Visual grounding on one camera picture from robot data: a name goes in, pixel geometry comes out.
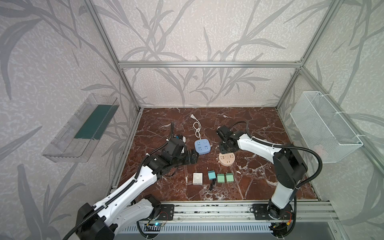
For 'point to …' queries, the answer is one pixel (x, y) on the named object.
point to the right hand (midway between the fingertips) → (224, 147)
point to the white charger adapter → (197, 178)
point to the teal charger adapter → (211, 174)
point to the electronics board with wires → (152, 226)
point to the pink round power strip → (226, 159)
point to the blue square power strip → (202, 146)
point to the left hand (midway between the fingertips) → (195, 152)
